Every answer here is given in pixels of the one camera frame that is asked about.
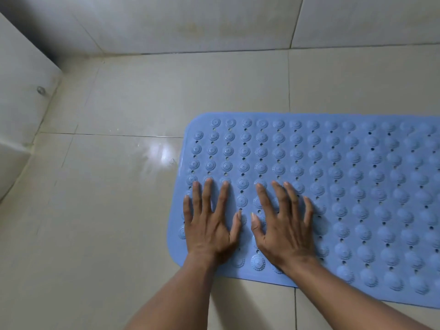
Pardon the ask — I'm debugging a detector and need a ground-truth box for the person's left hand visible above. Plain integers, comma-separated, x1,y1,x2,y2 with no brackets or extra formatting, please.
183,178,243,269

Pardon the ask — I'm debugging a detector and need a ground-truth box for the person's right hand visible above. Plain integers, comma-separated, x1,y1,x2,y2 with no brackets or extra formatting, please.
251,181,322,272

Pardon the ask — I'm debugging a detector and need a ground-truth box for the blue bath mat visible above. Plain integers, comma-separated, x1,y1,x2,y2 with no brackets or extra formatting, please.
166,112,440,310

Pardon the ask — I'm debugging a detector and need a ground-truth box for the person's left forearm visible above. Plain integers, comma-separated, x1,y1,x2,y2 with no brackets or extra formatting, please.
125,250,220,330

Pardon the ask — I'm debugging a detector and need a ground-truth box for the person's right forearm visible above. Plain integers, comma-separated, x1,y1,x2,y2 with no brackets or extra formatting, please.
278,256,434,330

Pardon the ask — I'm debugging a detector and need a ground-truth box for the white ceramic toilet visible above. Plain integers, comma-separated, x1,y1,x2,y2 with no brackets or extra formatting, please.
0,11,63,203

